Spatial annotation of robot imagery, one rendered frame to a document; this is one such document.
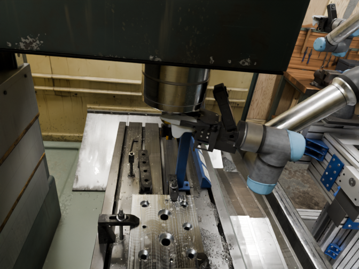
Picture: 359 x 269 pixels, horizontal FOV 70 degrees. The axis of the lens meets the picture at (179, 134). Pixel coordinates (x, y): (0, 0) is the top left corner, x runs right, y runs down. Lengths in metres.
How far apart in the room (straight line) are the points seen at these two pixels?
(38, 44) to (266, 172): 0.57
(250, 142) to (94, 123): 1.29
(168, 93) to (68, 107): 1.35
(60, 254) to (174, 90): 0.97
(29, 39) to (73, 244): 1.00
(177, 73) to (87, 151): 1.20
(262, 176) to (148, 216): 0.41
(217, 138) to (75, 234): 0.91
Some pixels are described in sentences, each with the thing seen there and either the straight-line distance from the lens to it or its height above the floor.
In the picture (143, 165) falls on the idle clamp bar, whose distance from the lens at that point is 1.16.
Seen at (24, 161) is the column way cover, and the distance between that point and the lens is 0.93.
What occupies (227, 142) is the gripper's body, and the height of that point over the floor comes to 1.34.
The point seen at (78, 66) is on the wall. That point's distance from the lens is 1.73.
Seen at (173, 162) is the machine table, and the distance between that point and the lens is 1.29.
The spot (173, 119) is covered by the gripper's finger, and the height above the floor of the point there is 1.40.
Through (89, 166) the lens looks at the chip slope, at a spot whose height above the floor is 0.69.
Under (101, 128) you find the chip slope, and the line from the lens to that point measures 1.74.
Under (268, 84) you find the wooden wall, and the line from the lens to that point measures 3.69.
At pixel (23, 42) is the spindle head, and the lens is 0.52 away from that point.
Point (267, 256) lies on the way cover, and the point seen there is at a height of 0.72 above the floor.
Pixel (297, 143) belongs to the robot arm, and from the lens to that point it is 0.68.
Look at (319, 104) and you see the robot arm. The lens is 0.83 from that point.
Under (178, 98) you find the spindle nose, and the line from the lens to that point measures 0.56.
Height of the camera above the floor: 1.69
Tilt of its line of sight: 31 degrees down
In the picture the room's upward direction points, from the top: 8 degrees clockwise
